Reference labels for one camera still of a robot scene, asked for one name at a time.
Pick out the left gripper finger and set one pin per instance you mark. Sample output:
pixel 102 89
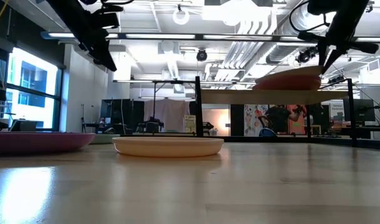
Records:
pixel 106 59

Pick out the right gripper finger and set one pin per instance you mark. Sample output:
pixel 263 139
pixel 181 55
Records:
pixel 322 51
pixel 335 55

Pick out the beige grey plate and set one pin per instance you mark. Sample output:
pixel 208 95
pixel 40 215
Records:
pixel 302 72

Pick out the terracotta orange plate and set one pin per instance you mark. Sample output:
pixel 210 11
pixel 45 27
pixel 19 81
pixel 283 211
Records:
pixel 286 84

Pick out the light green plate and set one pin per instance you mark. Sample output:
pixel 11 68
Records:
pixel 104 139

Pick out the purple plate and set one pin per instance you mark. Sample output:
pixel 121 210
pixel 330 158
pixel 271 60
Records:
pixel 37 143

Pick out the black ceiling spotlight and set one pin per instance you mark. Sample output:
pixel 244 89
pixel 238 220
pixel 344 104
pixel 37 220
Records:
pixel 303 57

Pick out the black cabinet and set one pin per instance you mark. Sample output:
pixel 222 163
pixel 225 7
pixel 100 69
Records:
pixel 127 110

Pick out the black computer monitor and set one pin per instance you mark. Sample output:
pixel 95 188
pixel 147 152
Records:
pixel 359 110

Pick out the person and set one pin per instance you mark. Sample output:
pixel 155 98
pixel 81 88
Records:
pixel 278 118

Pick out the white pendant lamp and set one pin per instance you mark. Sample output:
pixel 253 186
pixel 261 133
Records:
pixel 174 16

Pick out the pale pink curtain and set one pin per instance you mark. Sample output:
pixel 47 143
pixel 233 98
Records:
pixel 171 110

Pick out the large window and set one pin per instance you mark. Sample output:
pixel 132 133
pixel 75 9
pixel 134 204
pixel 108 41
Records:
pixel 31 93

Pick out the floral poster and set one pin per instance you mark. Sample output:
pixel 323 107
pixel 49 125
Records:
pixel 252 115

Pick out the round black ceiling speaker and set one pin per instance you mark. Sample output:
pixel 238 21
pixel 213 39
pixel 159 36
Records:
pixel 201 55

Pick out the black overhead light bar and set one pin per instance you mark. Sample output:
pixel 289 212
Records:
pixel 199 36

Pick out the pale yellow sign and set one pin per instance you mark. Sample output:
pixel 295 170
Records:
pixel 190 123

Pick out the pale peach plate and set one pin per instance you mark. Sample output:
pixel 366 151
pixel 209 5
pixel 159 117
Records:
pixel 168 147

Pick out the black upright panel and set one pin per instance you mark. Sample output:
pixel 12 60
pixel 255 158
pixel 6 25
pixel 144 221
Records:
pixel 236 119

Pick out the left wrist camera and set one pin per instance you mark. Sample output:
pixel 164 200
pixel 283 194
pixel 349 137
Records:
pixel 106 20

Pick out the silver air duct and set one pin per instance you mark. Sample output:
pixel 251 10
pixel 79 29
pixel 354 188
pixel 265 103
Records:
pixel 283 53

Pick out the black background rig frame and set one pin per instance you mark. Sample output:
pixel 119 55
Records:
pixel 154 99

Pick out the red wall panel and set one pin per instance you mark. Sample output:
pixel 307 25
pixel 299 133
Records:
pixel 297 128

